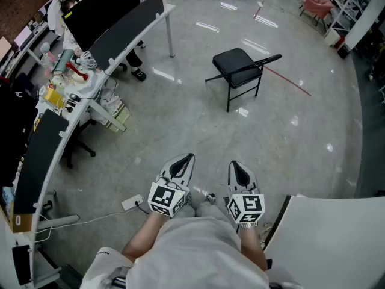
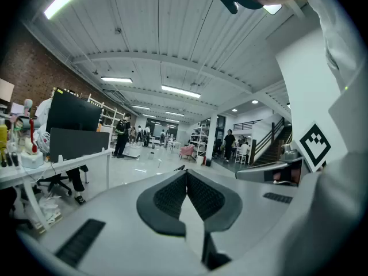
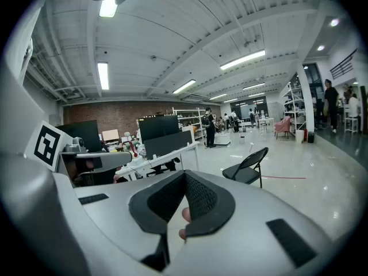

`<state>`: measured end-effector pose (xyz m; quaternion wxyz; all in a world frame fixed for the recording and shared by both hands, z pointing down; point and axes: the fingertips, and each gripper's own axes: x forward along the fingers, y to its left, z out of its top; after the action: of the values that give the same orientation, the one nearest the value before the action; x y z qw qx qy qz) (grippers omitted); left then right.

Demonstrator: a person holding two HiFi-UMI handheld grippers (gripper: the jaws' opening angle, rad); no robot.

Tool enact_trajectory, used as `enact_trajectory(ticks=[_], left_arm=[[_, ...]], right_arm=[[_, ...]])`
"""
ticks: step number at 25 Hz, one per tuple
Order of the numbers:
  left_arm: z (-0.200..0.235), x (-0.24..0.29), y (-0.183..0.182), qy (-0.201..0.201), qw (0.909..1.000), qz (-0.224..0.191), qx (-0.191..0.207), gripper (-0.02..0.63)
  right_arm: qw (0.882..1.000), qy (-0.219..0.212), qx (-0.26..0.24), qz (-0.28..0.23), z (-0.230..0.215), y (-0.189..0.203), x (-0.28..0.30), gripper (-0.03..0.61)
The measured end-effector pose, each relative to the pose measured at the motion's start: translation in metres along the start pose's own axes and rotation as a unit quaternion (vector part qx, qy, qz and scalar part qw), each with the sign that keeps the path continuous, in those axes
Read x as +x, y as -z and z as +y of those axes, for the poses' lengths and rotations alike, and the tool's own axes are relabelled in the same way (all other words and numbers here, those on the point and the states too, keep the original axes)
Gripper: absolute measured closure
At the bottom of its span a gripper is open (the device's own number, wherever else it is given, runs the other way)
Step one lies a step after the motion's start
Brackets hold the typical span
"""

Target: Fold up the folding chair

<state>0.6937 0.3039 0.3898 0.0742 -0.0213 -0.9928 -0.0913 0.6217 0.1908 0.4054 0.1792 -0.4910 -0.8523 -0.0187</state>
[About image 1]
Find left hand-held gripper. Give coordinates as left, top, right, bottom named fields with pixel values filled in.
left=147, top=152, right=196, bottom=219

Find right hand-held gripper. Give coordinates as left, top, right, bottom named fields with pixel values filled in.
left=225, top=160, right=266, bottom=225

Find black folding chair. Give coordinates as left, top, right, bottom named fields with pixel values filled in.
left=205, top=47, right=283, bottom=113

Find person's right forearm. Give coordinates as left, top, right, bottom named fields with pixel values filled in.
left=239, top=223, right=269, bottom=271

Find person's left forearm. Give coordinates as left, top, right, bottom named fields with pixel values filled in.
left=121, top=212, right=169, bottom=263

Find person's grey trousers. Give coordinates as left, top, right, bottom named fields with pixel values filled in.
left=176, top=199, right=240, bottom=225

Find white power strip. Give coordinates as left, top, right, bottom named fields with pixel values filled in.
left=121, top=194, right=145, bottom=212

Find small patterned cloth bundle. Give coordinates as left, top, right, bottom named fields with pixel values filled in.
left=259, top=221, right=274, bottom=244

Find person's white t-shirt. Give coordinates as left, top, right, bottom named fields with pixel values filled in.
left=80, top=216, right=271, bottom=289

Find pale green carton box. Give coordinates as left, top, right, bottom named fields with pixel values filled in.
left=90, top=84, right=132, bottom=134

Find red floor tape strip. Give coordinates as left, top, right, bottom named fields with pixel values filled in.
left=253, top=0, right=266, bottom=20
left=263, top=65, right=312, bottom=98

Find dark grey desk divider panel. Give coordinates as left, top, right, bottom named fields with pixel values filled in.
left=13, top=108, right=70, bottom=215
left=88, top=0, right=165, bottom=71

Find red handheld appliance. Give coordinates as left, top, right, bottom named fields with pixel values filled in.
left=65, top=61, right=90, bottom=82

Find teal cylinder bottle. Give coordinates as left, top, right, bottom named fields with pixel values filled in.
left=51, top=48, right=75, bottom=74

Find brown cardboard box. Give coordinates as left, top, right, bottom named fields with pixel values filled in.
left=0, top=202, right=34, bottom=234

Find long white office desk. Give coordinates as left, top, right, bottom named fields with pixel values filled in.
left=4, top=3, right=177, bottom=289

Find black waste bin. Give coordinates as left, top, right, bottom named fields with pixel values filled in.
left=337, top=43, right=352, bottom=60

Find white square bin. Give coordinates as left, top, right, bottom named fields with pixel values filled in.
left=324, top=28, right=341, bottom=47

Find black garment pile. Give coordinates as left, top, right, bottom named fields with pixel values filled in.
left=0, top=76, right=39, bottom=189

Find black computer monitor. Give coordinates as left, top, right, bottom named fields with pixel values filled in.
left=62, top=0, right=142, bottom=53

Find pink armchair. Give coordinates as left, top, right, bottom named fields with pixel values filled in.
left=299, top=0, right=335, bottom=27

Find white floor cable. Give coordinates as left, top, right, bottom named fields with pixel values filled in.
left=35, top=209, right=129, bottom=242

